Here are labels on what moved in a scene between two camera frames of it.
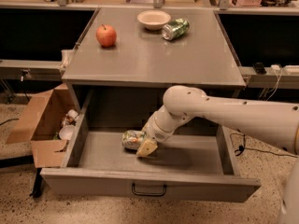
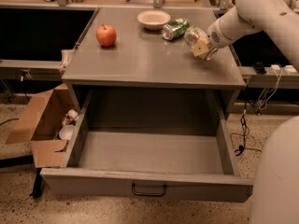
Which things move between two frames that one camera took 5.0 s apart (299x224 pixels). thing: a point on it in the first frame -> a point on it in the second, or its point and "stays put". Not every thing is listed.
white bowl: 154,20 stays put
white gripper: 154,131 -> 219,34
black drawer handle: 149,194 stays put
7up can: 132,139 -> 193,35
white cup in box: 67,133 stays put
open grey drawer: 196,161 stays put
